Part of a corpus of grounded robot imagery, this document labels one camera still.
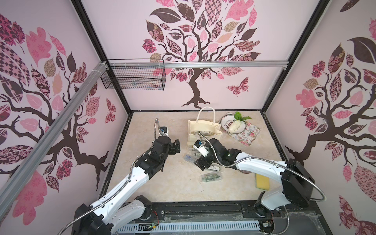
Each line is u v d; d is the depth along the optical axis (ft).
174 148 2.27
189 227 2.29
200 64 3.03
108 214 1.31
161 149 1.84
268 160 1.63
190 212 2.47
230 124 3.60
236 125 3.49
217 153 2.07
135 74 3.11
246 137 3.39
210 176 2.74
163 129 2.20
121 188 1.47
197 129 3.39
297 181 1.40
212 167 2.87
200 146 2.38
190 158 3.03
